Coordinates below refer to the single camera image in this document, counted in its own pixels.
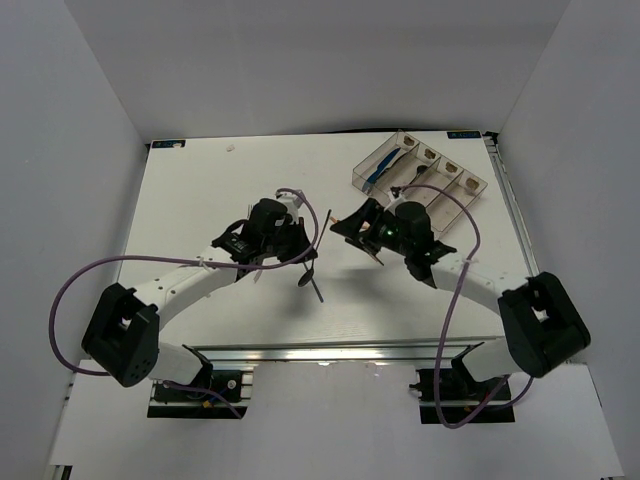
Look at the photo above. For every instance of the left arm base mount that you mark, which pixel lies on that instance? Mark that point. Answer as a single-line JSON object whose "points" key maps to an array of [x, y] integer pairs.
{"points": [[225, 396]]}

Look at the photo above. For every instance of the blue corner marker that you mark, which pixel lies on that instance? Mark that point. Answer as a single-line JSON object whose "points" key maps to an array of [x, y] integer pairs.
{"points": [[168, 144], [464, 134]]}

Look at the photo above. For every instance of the right blue corner marker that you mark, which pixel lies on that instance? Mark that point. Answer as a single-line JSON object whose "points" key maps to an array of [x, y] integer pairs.
{"points": [[464, 134]]}

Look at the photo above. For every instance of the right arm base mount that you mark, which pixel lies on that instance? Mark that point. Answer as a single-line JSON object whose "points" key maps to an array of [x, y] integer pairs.
{"points": [[458, 401]]}

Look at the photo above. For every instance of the blue knife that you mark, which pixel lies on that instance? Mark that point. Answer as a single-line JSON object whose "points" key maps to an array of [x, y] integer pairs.
{"points": [[382, 165]]}

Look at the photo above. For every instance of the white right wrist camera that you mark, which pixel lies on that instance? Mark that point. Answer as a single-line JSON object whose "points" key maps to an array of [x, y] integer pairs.
{"points": [[396, 198]]}

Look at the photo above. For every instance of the left blue corner marker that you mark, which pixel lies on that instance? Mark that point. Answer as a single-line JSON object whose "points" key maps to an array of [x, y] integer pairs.
{"points": [[168, 144]]}

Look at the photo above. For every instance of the smoky clear divided organizer tray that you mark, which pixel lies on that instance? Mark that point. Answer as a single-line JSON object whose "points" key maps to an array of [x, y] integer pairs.
{"points": [[442, 185]]}

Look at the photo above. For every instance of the black spoon long handle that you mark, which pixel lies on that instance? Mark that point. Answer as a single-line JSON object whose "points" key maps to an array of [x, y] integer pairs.
{"points": [[308, 276]]}

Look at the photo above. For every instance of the black steak knife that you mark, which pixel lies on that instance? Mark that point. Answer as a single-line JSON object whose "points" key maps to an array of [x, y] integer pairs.
{"points": [[394, 163]]}

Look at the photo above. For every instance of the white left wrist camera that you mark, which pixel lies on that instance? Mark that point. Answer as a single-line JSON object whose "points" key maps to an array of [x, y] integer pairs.
{"points": [[292, 199]]}

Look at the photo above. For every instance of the aluminium table edge rail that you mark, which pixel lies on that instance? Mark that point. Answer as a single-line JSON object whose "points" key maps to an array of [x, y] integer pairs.
{"points": [[325, 352]]}

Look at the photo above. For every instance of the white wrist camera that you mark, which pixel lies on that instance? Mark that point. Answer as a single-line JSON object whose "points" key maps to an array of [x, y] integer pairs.
{"points": [[396, 198], [292, 199]]}

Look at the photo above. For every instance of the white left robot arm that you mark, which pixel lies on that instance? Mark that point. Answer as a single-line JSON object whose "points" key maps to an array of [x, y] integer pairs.
{"points": [[160, 300]]}

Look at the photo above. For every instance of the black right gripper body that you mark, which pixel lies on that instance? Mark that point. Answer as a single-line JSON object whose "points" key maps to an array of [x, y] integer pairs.
{"points": [[381, 231]]}

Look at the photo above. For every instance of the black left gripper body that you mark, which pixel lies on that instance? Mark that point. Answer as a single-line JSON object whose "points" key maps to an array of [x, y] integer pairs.
{"points": [[287, 246]]}

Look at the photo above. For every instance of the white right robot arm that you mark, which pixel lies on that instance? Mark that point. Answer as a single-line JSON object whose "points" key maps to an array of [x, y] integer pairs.
{"points": [[542, 327]]}

